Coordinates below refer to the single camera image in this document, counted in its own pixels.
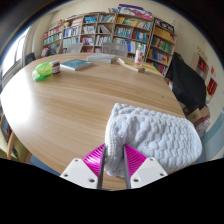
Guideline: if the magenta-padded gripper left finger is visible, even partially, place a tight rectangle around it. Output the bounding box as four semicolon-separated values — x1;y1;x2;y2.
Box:
59;143;108;190

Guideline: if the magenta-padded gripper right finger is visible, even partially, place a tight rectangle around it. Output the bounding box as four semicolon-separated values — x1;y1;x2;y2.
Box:
123;144;169;190

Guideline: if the white knitted towel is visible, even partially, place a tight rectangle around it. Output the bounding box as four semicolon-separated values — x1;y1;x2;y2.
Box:
104;102;203;179

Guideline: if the cardboard box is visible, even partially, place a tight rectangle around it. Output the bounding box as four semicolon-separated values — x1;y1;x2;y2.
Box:
186;106;211;126

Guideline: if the black cloth cover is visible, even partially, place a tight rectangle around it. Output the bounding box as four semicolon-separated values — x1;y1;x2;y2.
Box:
165;52;208;113

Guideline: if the stack of yellow books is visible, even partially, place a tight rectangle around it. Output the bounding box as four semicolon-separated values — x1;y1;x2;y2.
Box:
141;62;163;76

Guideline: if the yellow book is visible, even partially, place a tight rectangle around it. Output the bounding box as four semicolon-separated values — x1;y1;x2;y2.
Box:
116;57;146;73

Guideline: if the small dark jar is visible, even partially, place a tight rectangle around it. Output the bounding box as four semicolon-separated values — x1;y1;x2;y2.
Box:
51;59;61;75

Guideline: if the green plastic bag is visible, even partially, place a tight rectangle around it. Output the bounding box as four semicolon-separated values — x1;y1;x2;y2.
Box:
31;61;54;82

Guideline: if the teal book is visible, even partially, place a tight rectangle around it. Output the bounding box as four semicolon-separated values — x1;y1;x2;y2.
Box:
60;58;94;72

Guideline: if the white bottle with red label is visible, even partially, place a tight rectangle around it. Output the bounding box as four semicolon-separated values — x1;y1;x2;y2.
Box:
134;49;144;66

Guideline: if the grey book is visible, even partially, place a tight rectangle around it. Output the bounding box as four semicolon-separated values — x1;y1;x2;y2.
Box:
86;52;117;65

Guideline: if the black chair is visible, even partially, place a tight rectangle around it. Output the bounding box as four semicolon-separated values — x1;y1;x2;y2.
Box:
24;52;37;66

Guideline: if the grey chair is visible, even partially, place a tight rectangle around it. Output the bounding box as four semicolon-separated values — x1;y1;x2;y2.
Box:
65;42;84;54
102;42;129;58

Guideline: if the window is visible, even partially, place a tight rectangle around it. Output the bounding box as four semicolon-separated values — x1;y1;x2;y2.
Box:
1;34;28;78

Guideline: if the wooden bookshelf unit with books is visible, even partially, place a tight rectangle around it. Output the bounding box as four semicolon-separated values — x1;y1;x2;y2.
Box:
40;3;178;77

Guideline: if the red wall hanging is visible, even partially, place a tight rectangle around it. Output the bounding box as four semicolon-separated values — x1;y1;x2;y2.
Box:
206;77;218;98

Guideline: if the small wooden wall shelf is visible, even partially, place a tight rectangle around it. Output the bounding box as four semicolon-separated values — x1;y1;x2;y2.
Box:
191;52;210;81

